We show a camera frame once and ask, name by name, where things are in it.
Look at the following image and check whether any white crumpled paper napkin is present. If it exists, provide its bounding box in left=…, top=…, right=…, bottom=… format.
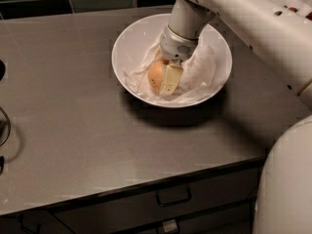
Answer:
left=123, top=37, right=216, bottom=105

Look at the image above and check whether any white ceramic bowl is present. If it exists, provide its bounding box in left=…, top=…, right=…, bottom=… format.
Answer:
left=112, top=14, right=232, bottom=108

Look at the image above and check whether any orange fruit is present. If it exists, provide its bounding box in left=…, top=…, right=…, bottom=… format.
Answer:
left=147, top=59, right=169, bottom=93

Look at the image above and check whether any drawer with handle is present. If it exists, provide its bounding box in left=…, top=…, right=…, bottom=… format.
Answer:
left=57, top=168, right=257, bottom=234
left=0, top=211, right=75, bottom=234

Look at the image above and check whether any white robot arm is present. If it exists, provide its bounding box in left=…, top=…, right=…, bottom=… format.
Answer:
left=160, top=0, right=312, bottom=234

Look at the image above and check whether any middle drawer with handle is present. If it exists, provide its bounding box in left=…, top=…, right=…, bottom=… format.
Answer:
left=57, top=168, right=257, bottom=234

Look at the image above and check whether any left drawer with handle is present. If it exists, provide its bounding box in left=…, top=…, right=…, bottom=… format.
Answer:
left=0, top=211, right=75, bottom=234

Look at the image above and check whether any black stove grate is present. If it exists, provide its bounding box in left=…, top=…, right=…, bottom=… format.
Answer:
left=0, top=60, right=11, bottom=175

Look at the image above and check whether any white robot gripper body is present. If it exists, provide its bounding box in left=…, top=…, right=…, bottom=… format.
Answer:
left=159, top=25, right=198, bottom=61

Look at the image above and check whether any lower drawer with label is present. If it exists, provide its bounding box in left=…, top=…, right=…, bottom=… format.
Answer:
left=112, top=198, right=254, bottom=234

